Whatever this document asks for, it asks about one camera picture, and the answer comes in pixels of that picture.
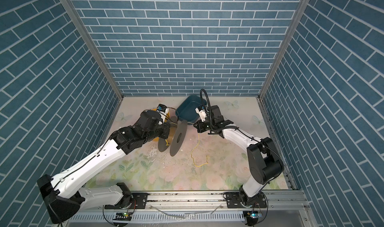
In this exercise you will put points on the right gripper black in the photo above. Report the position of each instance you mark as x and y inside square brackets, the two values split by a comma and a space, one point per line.
[200, 127]

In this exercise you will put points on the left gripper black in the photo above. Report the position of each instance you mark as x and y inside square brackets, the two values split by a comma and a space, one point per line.
[166, 128]

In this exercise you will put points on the grey cable spool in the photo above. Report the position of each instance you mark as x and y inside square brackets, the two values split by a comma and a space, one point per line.
[177, 135]

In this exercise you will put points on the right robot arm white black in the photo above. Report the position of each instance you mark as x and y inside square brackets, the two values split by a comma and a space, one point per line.
[265, 163]

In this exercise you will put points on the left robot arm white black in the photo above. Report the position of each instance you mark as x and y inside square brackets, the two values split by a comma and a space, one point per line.
[64, 193]

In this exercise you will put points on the yellow plastic bin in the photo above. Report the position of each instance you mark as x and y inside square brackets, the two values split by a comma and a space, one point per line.
[166, 122]

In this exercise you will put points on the teal plastic bin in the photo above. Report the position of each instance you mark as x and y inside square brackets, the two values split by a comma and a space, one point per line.
[187, 109]

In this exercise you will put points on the left green circuit board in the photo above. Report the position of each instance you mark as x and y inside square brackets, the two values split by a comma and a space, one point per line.
[123, 217]

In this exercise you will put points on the green circuit board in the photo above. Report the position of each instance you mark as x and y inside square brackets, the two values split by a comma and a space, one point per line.
[123, 217]
[253, 215]

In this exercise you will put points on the right green circuit board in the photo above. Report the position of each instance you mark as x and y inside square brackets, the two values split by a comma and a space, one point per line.
[253, 215]

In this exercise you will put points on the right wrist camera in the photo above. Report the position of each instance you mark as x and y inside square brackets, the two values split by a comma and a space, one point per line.
[201, 111]

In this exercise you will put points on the white slotted cable duct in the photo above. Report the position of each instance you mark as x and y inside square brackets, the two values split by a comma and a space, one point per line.
[154, 217]

